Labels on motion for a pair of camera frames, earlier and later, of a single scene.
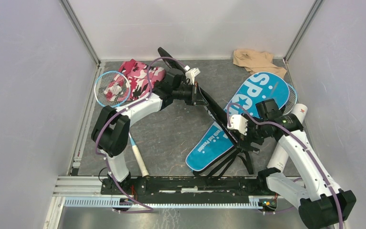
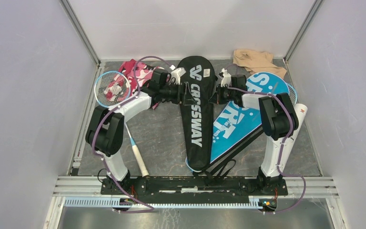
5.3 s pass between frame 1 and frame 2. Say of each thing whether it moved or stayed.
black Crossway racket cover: moved
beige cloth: stayed
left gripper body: stayed
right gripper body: moved
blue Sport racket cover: stayed
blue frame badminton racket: stayed
